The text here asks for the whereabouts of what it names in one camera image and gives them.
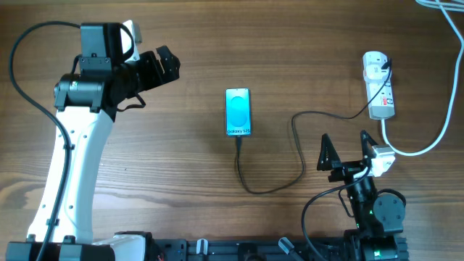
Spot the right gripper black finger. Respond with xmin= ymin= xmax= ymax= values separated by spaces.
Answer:
xmin=317 ymin=133 xmax=341 ymax=171
xmin=360 ymin=130 xmax=378 ymax=159

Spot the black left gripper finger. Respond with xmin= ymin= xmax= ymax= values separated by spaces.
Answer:
xmin=159 ymin=59 xmax=181 ymax=84
xmin=156 ymin=46 xmax=178 ymax=65

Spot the blue Galaxy smartphone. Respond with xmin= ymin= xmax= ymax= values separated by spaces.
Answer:
xmin=225 ymin=88 xmax=252 ymax=136

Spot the black USB charging cable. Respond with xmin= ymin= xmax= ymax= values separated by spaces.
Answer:
xmin=235 ymin=57 xmax=394 ymax=195

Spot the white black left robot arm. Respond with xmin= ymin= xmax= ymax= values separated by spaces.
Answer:
xmin=6 ymin=20 xmax=181 ymax=260

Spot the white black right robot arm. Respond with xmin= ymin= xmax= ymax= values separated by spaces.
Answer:
xmin=317 ymin=130 xmax=409 ymax=261

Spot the white power strip socket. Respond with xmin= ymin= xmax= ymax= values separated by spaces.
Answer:
xmin=362 ymin=51 xmax=395 ymax=120

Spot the white power strip cord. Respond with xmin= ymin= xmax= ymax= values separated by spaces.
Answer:
xmin=380 ymin=0 xmax=464 ymax=157

